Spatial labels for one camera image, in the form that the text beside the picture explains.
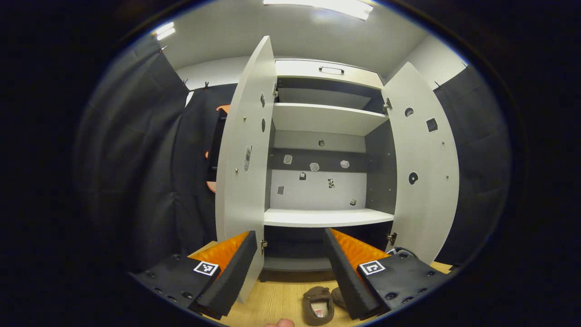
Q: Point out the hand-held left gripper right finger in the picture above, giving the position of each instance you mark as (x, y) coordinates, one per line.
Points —
(347, 277)

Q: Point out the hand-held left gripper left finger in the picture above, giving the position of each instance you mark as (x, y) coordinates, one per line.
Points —
(231, 272)

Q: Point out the brown fuzzy shoe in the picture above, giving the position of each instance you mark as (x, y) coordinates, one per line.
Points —
(338, 297)
(317, 294)

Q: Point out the white cabinet door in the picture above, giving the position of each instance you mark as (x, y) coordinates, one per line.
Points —
(426, 154)
(245, 195)

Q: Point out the white shoe cabinet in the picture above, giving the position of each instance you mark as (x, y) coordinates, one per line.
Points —
(327, 118)

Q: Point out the white cabinet drawer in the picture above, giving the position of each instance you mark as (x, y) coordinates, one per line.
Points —
(304, 70)

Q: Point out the black table clamp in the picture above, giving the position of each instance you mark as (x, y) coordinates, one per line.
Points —
(455, 266)

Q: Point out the black backdrop cloth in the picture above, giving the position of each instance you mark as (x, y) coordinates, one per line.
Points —
(136, 159)

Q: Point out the ceiling strip light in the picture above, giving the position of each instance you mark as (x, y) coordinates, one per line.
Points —
(164, 31)

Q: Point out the ceiling light panel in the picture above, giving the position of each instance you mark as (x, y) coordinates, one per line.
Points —
(327, 7)

